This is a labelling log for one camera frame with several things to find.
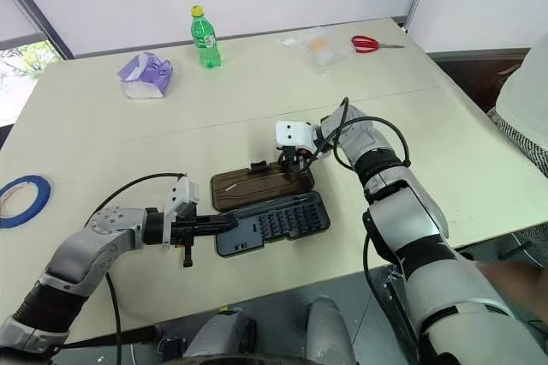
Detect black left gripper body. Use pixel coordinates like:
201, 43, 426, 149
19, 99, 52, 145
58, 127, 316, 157
170, 210, 203, 268

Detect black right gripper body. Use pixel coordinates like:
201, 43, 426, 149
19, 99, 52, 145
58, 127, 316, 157
277, 144, 316, 167

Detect black screwdriver bit case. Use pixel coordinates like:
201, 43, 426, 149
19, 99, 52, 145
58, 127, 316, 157
209, 159, 331, 258

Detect grey robot leg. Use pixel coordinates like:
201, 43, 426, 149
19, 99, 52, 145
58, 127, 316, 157
182, 311, 259, 362
306, 296, 357, 365

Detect clear plastic bag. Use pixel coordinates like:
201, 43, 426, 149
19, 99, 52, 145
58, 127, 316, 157
297, 27, 356, 77

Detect green plastic bottle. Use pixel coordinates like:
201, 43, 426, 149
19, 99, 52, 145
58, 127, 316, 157
189, 3, 223, 70

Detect purple tissue box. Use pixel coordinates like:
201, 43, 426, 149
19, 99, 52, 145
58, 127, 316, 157
116, 51, 175, 101

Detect blue tape roll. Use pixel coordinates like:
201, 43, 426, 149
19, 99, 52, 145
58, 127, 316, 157
0, 174, 55, 230

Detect person in white shirt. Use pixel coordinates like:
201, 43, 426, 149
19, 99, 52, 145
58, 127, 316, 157
486, 0, 548, 178

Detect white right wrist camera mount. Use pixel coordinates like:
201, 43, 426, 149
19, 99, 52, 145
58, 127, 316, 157
273, 120, 319, 155

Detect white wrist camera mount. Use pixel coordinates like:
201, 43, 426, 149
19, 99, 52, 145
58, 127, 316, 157
273, 120, 319, 155
161, 175, 201, 251

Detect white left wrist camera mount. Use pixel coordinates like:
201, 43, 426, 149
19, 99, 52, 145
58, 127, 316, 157
161, 175, 201, 251

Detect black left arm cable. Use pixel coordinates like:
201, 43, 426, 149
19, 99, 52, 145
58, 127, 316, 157
83, 171, 189, 365

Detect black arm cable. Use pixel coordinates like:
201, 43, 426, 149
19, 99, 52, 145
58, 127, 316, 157
83, 171, 189, 365
299, 97, 411, 297

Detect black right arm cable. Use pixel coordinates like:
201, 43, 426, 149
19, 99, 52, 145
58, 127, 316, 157
299, 97, 411, 297

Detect red handled scissors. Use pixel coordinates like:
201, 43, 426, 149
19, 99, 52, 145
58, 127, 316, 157
350, 34, 406, 54

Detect dark window frame bar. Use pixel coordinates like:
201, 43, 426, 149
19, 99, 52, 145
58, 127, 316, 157
0, 0, 74, 60

